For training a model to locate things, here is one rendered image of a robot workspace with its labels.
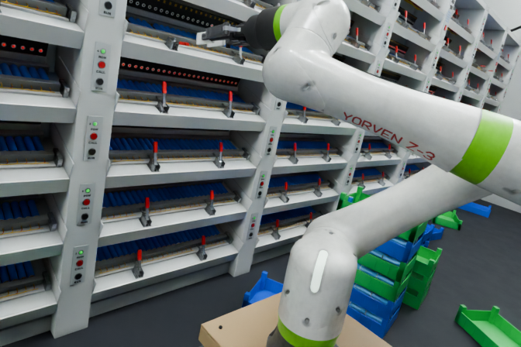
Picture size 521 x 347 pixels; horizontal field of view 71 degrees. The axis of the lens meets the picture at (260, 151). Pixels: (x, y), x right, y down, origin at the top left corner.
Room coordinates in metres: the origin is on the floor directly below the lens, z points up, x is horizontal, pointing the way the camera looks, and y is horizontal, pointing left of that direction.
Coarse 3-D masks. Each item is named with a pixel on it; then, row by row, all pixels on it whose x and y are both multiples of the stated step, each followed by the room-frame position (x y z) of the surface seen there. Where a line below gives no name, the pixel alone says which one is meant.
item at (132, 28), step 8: (128, 24) 1.04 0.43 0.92; (128, 32) 1.05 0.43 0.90; (136, 32) 1.07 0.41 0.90; (144, 32) 1.08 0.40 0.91; (152, 32) 1.10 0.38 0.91; (160, 32) 1.12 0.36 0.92; (176, 40) 1.17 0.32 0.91; (184, 40) 1.18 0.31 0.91; (192, 40) 1.20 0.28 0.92; (200, 48) 1.22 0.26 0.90; (208, 48) 1.26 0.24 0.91; (216, 48) 1.28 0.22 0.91; (224, 48) 1.30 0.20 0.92; (232, 48) 1.35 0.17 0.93; (248, 56) 1.40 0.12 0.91; (256, 56) 1.42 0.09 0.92
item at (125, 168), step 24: (120, 144) 1.12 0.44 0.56; (144, 144) 1.18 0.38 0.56; (168, 144) 1.25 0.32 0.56; (192, 144) 1.33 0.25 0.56; (216, 144) 1.41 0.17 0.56; (240, 144) 1.50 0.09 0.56; (120, 168) 1.04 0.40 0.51; (144, 168) 1.09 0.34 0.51; (168, 168) 1.15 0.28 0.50; (192, 168) 1.21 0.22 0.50; (216, 168) 1.28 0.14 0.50; (240, 168) 1.36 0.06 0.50
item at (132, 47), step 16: (160, 16) 1.23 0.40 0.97; (128, 48) 1.00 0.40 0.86; (144, 48) 1.03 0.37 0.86; (160, 48) 1.06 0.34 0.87; (176, 64) 1.12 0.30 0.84; (192, 64) 1.15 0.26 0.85; (208, 64) 1.19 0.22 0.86; (224, 64) 1.24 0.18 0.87; (256, 64) 1.40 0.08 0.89; (256, 80) 1.37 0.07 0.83
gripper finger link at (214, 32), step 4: (224, 24) 0.85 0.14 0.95; (228, 24) 0.85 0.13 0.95; (208, 28) 0.91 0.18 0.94; (212, 28) 0.90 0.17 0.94; (216, 28) 0.88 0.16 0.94; (220, 28) 0.87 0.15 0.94; (208, 32) 0.91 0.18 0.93; (212, 32) 0.89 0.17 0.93; (216, 32) 0.88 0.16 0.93; (220, 32) 0.87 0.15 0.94; (224, 32) 0.85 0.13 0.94; (228, 32) 0.85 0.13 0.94; (208, 36) 0.91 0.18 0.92; (212, 36) 0.89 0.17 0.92; (216, 36) 0.89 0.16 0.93; (220, 36) 0.89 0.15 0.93
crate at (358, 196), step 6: (360, 186) 1.54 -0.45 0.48; (342, 192) 1.38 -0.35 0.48; (360, 192) 1.52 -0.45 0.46; (342, 198) 1.37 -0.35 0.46; (354, 198) 1.52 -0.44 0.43; (360, 198) 1.53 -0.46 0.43; (342, 204) 1.37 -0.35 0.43; (348, 204) 1.36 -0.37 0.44; (336, 210) 1.38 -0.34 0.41; (426, 222) 1.36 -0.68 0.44; (414, 228) 1.22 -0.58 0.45; (420, 228) 1.27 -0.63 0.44; (402, 234) 1.24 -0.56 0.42; (408, 234) 1.23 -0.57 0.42; (414, 234) 1.22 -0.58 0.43; (420, 234) 1.30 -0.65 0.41; (408, 240) 1.22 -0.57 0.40; (414, 240) 1.22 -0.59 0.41
